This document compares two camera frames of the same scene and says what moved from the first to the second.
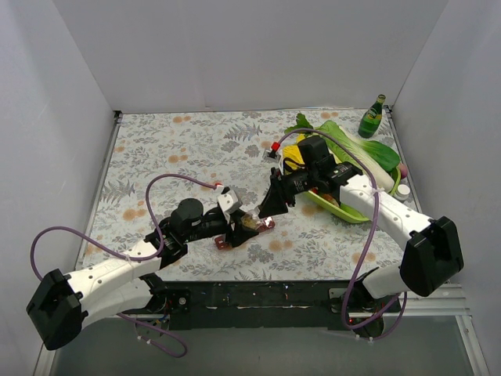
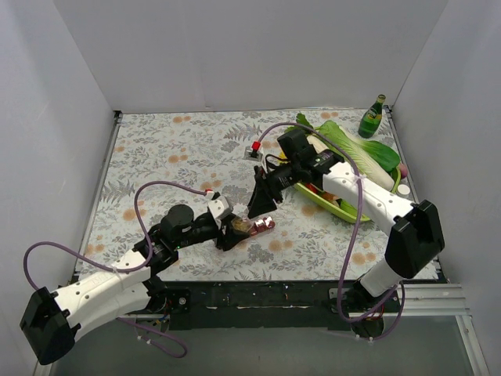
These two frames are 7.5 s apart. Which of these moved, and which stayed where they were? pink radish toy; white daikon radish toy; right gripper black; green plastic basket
Moved: right gripper black
Stayed: white daikon radish toy; pink radish toy; green plastic basket
